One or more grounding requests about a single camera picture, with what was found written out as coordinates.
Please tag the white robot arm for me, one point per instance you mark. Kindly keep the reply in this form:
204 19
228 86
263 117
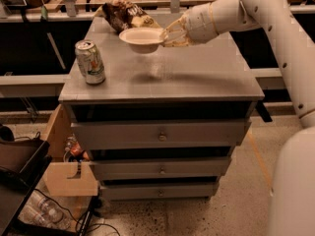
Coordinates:
292 195

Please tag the bottom grey drawer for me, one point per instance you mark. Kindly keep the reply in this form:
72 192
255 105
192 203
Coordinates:
158 191

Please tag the middle grey drawer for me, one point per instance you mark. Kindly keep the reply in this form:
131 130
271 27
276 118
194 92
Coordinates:
160 168

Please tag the top grey drawer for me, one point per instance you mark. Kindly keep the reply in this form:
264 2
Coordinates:
158 134

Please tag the black cart with bottles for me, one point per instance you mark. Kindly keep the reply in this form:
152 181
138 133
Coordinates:
22 165

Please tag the grey drawer cabinet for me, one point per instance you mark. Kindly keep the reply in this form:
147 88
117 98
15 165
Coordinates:
208 82

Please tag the brown chip bag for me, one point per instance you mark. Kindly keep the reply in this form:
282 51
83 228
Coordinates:
123 15

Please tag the grey drawer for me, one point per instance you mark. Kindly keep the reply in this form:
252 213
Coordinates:
158 191
158 134
160 168

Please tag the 7up soda can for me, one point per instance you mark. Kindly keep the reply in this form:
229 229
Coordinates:
90 62

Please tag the white paper bowl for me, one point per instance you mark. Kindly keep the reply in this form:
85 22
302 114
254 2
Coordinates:
142 40

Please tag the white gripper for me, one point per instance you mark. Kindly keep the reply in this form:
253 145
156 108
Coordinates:
198 25

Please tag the cardboard box with items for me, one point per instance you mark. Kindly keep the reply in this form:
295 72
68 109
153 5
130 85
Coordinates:
62 177

